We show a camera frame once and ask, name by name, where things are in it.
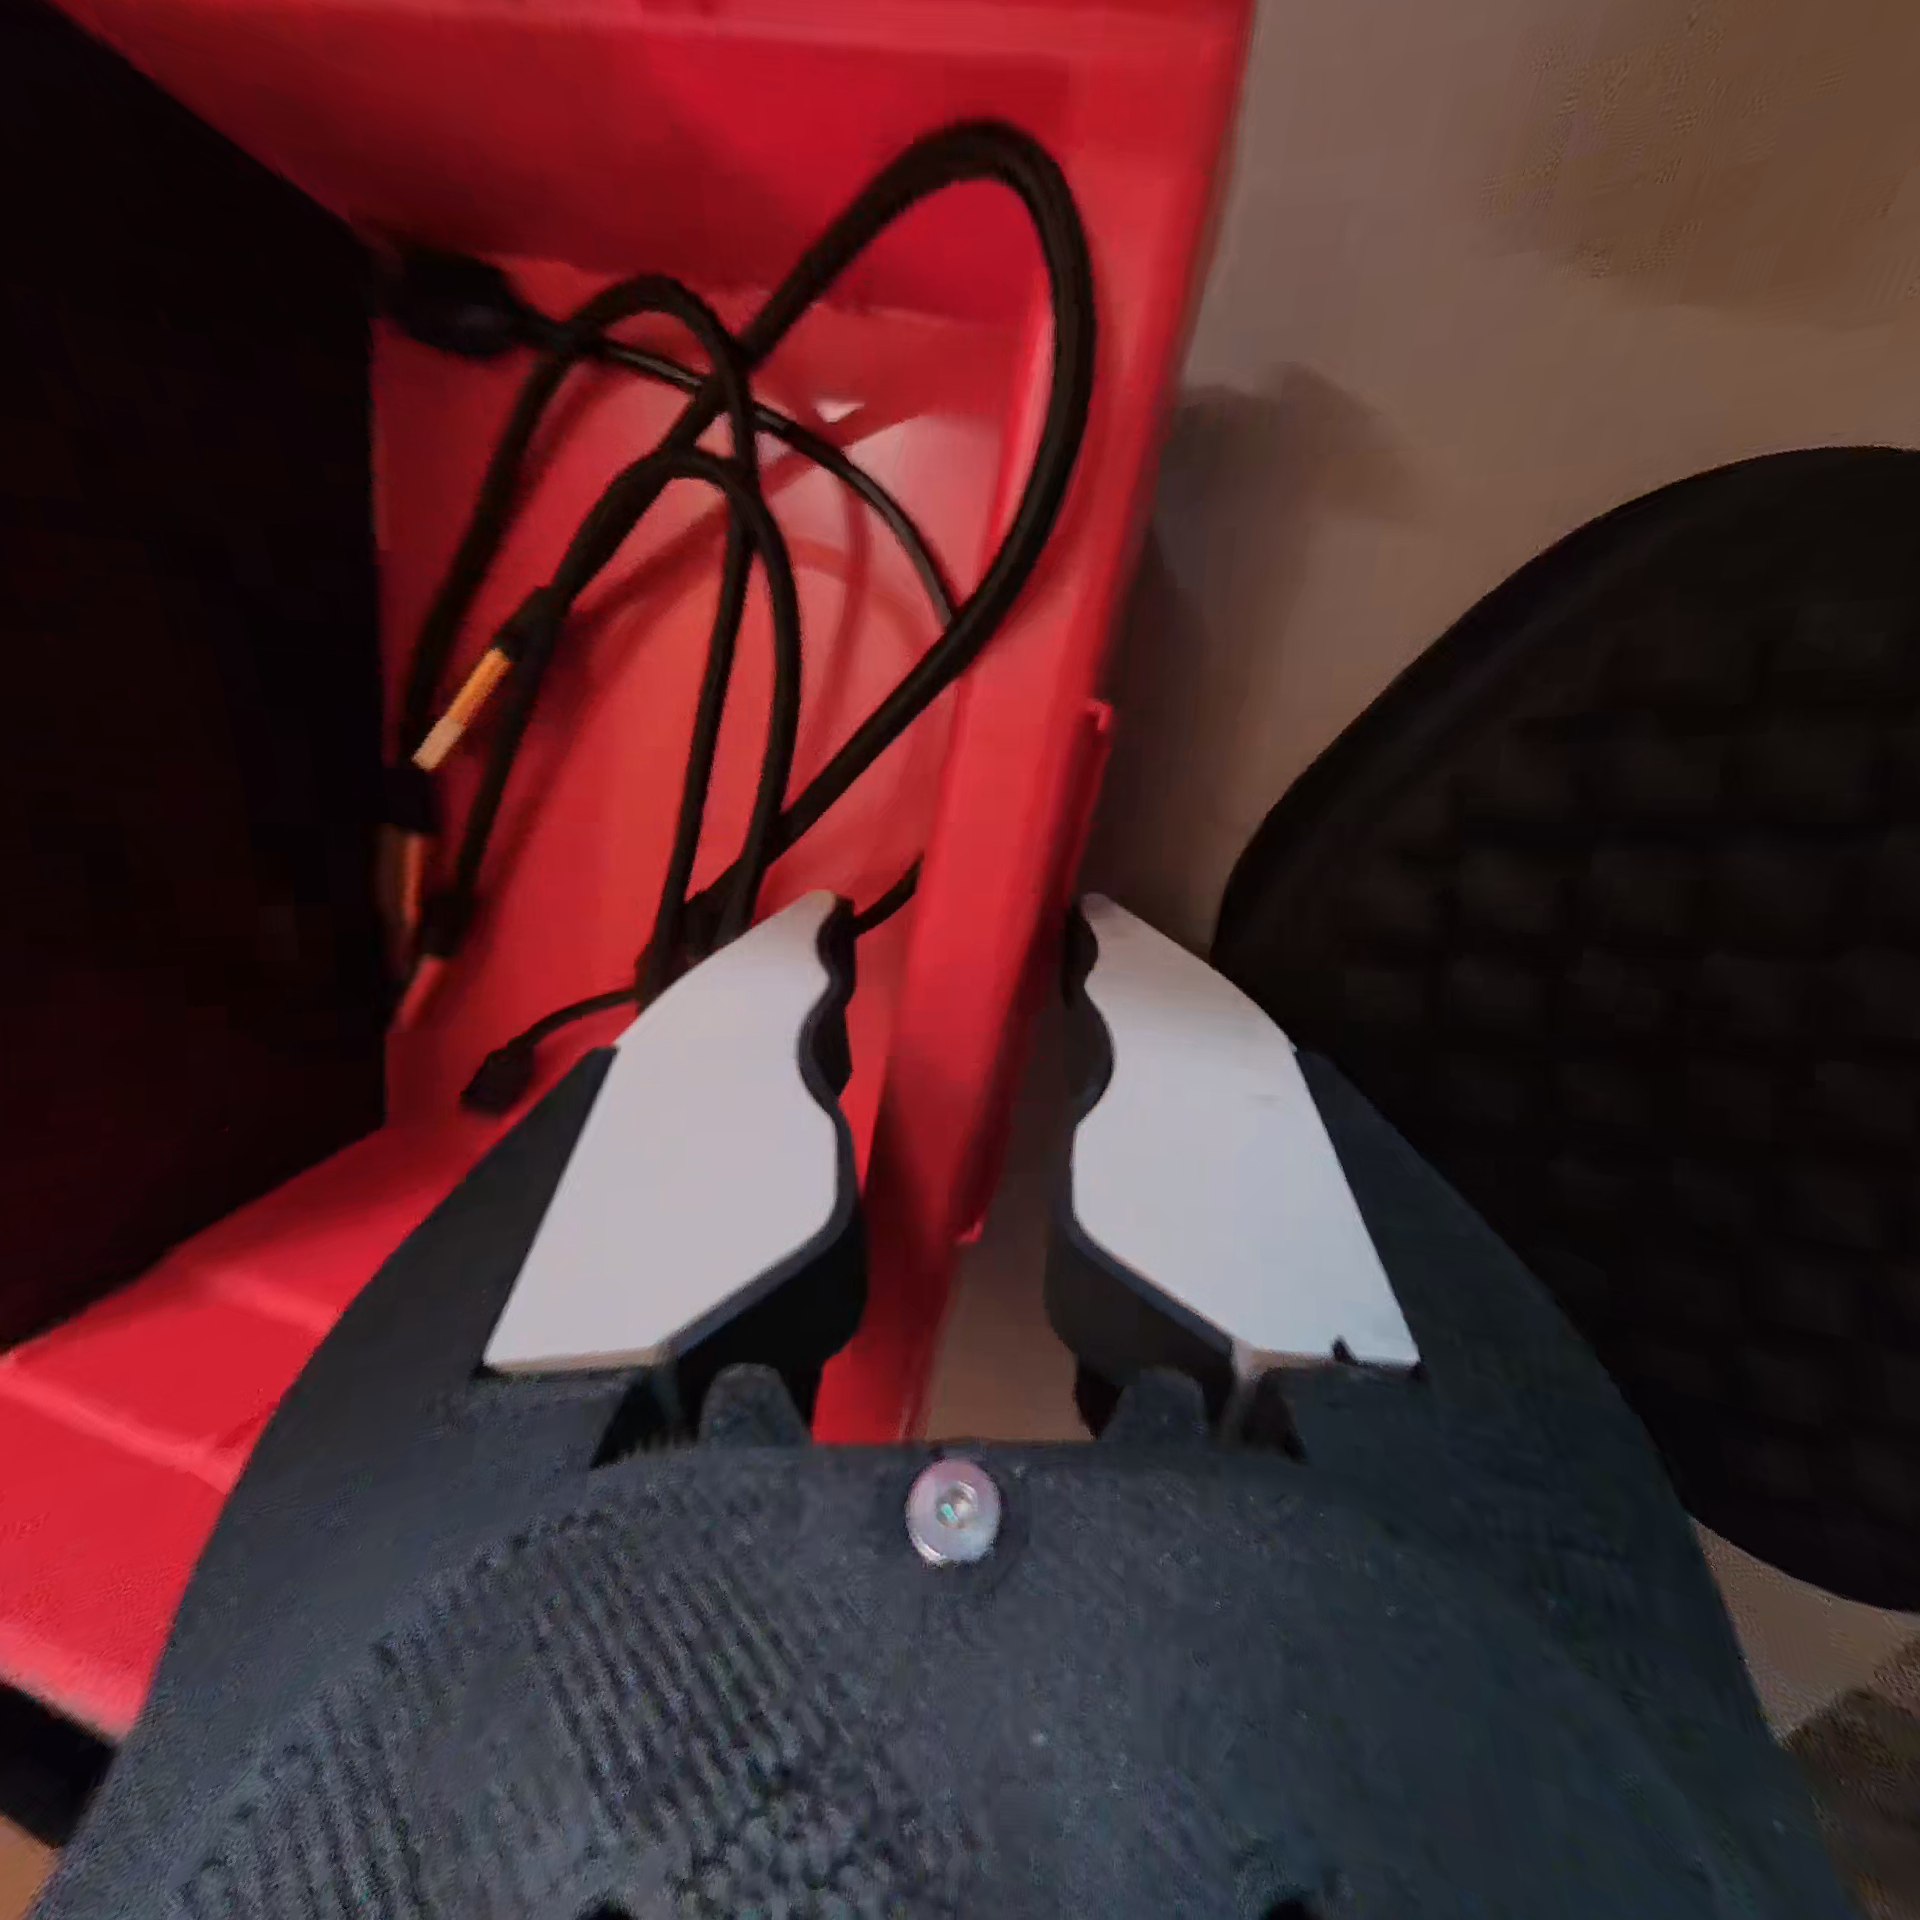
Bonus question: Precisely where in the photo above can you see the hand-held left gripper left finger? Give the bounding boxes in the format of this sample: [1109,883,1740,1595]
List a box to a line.
[483,892,868,1374]

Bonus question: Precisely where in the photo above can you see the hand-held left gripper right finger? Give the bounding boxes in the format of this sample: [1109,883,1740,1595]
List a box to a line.
[1047,893,1423,1390]

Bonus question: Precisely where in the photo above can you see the red plastic bin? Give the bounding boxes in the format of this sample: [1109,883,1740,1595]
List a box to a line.
[0,0,1259,1742]

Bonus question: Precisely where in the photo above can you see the black mesh pad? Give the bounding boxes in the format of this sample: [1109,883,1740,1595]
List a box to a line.
[1211,449,1920,1610]

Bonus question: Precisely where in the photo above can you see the black bin divider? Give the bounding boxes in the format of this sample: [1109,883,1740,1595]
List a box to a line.
[0,0,389,1353]

